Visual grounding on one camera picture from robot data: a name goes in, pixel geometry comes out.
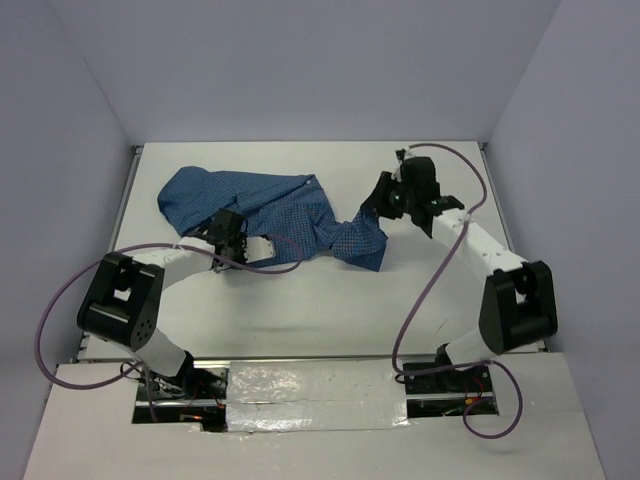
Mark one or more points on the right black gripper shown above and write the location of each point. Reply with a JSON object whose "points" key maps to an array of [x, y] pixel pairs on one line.
{"points": [[377, 198]]}

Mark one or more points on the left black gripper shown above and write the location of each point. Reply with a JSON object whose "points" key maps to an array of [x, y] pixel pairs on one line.
{"points": [[240, 242]]}

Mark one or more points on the blue checked long sleeve shirt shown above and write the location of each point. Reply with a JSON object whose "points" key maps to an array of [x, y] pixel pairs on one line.
{"points": [[294, 208]]}

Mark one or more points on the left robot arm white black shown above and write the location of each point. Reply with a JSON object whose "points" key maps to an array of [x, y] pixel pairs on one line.
{"points": [[123, 301]]}

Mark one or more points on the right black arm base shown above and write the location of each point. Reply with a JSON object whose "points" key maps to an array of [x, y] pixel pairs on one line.
{"points": [[449, 393]]}

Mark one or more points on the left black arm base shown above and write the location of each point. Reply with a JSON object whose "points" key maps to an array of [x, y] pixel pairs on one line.
{"points": [[204, 405]]}

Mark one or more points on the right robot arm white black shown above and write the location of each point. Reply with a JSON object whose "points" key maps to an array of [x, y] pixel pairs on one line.
{"points": [[518, 306]]}

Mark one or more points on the silver tape sheet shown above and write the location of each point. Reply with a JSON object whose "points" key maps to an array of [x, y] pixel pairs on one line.
{"points": [[336, 395]]}

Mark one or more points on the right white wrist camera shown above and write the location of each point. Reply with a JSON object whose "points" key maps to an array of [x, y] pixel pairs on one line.
{"points": [[402, 155]]}

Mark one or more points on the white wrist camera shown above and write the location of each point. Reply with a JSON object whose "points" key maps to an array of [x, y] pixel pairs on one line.
{"points": [[258, 249], [402, 155]]}

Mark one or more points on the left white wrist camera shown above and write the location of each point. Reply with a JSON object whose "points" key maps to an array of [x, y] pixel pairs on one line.
{"points": [[258, 249]]}

